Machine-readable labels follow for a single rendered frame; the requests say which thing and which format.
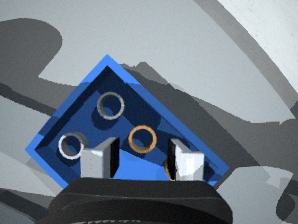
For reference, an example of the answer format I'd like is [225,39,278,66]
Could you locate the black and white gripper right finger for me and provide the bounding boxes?
[167,139,204,181]

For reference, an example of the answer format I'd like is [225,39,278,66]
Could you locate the grey metal bushing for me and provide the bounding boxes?
[58,131,88,159]
[97,92,126,120]

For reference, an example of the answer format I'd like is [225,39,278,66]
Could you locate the blue square crate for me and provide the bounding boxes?
[25,54,229,189]

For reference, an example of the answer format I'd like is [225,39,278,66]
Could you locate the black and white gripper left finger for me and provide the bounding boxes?
[81,137,120,179]

